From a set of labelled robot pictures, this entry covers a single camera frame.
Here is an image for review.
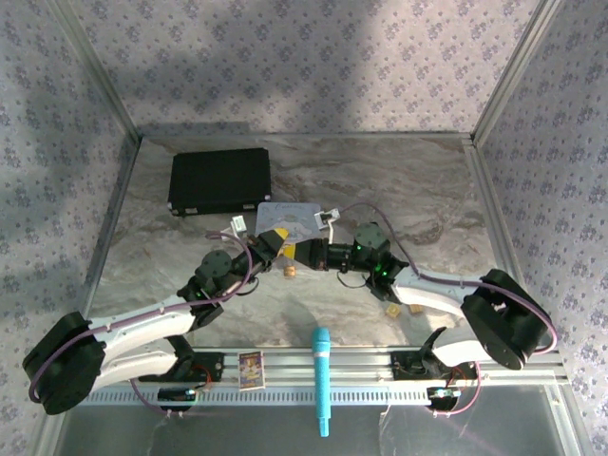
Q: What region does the small circuit board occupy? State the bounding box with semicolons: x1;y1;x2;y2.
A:
427;386;462;410
158;387;199;412

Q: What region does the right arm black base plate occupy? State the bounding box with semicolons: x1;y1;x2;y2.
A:
391;350;482;382

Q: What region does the right small circuit board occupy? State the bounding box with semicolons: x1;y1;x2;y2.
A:
427;386;462;410

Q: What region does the aluminium corner post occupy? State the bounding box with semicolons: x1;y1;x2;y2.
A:
47;0;143;143
469;0;569;143

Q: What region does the small picture card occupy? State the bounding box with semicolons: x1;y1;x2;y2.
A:
237;350;266;391

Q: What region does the black hard case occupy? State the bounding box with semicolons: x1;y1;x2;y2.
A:
168;146;274;218

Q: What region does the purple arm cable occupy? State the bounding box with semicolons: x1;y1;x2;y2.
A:
339;202;560;419
28;230;260;422

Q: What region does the teal marker pen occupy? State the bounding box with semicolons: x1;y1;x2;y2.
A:
311;326;333;439

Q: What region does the left small circuit board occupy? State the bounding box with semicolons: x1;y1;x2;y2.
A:
158;387;199;412

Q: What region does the slotted grey cable duct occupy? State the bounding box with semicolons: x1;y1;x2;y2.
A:
83;385;431;408

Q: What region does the clear plastic bag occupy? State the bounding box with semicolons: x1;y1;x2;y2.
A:
255;201;322;238

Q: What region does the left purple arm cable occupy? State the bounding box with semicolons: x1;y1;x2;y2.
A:
28;230;260;422

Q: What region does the aluminium side rail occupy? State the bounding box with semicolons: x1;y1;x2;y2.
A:
465;137;541;305
83;137;143;310

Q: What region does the aluminium rail under arm bases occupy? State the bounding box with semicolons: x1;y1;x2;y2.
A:
89;346;569;395

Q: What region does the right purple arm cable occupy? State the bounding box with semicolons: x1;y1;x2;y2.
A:
339;202;560;419

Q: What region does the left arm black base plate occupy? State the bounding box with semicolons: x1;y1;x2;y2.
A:
142;349;225;384

